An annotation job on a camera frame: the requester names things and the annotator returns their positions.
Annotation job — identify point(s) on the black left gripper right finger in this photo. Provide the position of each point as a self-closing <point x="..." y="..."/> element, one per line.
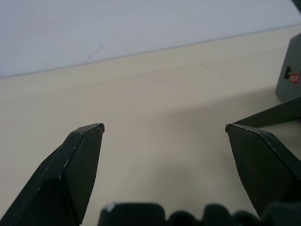
<point x="263" y="169"/>

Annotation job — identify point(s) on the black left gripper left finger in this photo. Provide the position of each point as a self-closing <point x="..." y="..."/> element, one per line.
<point x="58" y="179"/>

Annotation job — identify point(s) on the grey robot torso G1 sticker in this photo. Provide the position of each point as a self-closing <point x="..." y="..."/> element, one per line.
<point x="290" y="61"/>

